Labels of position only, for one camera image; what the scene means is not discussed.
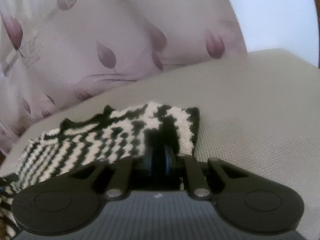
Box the black white striped knit sweater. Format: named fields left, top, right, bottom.
left=1, top=102, right=200, bottom=239

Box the beige mattress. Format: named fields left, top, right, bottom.
left=1, top=49, right=319, bottom=239

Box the pink floral curtain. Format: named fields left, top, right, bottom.
left=1, top=0, right=247, bottom=155

